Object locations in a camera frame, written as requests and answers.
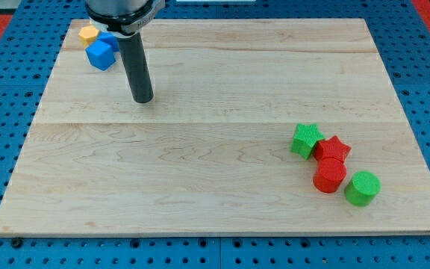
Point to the red cylinder block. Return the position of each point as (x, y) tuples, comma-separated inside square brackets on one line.
[(329, 175)]

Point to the grey robot arm flange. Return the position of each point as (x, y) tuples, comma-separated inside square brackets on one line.
[(123, 18)]

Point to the blue triangle block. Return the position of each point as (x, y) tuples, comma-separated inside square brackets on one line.
[(109, 39)]

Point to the green star block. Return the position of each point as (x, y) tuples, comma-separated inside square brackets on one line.
[(305, 139)]

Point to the light wooden board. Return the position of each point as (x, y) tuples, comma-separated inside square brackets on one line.
[(210, 154)]

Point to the yellow pentagon block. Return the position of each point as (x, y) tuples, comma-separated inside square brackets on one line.
[(87, 35)]

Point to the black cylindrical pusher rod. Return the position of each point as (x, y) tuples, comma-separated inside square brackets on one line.
[(136, 68)]

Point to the green cylinder block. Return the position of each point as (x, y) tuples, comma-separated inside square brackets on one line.
[(363, 188)]

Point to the red star block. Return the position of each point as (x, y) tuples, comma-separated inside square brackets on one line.
[(332, 148)]

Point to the blue cube block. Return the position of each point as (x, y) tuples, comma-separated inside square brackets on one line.
[(100, 55)]

